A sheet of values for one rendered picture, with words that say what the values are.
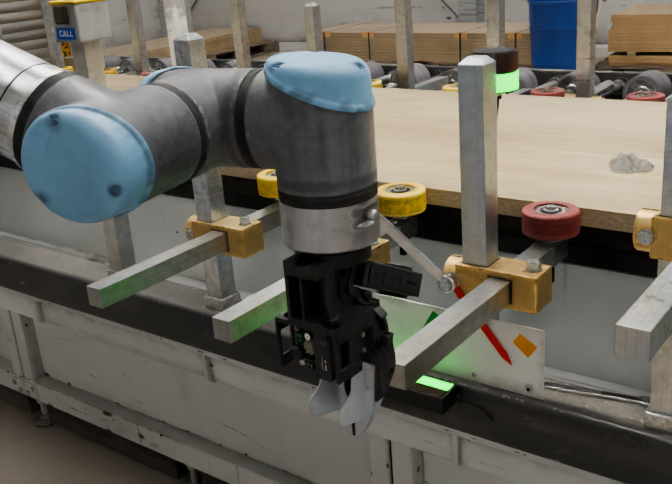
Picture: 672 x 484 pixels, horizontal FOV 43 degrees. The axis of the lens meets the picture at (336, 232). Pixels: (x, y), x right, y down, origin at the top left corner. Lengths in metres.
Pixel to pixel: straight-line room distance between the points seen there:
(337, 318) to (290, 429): 1.12
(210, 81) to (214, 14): 10.39
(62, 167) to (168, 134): 0.09
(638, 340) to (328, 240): 0.27
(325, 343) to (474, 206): 0.40
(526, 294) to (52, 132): 0.65
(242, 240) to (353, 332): 0.61
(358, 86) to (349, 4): 9.13
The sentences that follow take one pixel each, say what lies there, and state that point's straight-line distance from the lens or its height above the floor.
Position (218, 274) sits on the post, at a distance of 1.44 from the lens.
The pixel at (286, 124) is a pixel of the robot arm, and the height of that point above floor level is 1.15.
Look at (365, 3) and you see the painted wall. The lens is 9.71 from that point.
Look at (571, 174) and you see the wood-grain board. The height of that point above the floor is 0.90.
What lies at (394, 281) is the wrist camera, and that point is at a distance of 0.82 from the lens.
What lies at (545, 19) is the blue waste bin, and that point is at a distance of 6.83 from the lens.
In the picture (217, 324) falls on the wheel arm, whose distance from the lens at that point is 1.06.
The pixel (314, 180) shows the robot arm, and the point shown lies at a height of 1.10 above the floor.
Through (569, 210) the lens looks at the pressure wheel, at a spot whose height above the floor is 0.91.
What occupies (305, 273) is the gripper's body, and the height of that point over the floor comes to 1.01.
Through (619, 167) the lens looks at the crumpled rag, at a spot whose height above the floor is 0.91.
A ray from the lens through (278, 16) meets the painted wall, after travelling 10.47.
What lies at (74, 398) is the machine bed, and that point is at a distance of 2.43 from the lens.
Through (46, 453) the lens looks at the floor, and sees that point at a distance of 2.54.
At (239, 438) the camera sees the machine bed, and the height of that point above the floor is 0.21.
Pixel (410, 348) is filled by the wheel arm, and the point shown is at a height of 0.86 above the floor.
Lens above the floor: 1.29
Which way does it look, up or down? 19 degrees down
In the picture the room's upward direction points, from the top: 5 degrees counter-clockwise
